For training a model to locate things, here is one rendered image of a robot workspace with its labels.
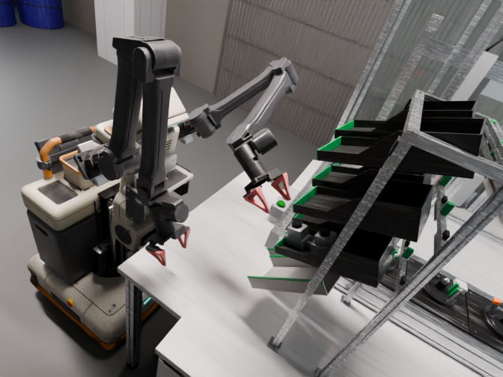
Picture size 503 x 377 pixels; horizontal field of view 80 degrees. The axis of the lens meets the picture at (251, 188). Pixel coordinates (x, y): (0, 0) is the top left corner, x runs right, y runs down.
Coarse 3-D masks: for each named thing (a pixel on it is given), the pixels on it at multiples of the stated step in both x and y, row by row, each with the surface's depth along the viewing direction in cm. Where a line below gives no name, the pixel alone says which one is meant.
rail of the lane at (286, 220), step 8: (320, 168) 174; (312, 176) 166; (304, 192) 152; (296, 200) 144; (288, 208) 138; (288, 216) 135; (280, 224) 128; (288, 224) 132; (272, 232) 124; (280, 232) 125; (272, 240) 126
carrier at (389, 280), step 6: (396, 252) 121; (396, 258) 128; (408, 258) 127; (390, 264) 122; (396, 264) 125; (390, 270) 120; (396, 270) 123; (384, 276) 118; (390, 276) 119; (396, 276) 120; (384, 282) 116; (390, 282) 117; (390, 288) 115
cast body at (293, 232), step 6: (294, 222) 85; (300, 222) 84; (288, 228) 84; (294, 228) 83; (300, 228) 83; (306, 228) 84; (288, 234) 85; (294, 234) 83; (300, 234) 82; (306, 234) 84; (288, 240) 86; (294, 240) 84; (300, 240) 83; (306, 240) 84; (294, 246) 85; (300, 246) 83; (306, 246) 84
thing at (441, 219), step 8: (488, 152) 61; (496, 184) 50; (440, 192) 76; (440, 200) 73; (440, 208) 70; (440, 216) 67; (440, 224) 65; (440, 232) 62; (440, 240) 60; (400, 256) 79; (400, 264) 76; (400, 272) 73; (400, 288) 69
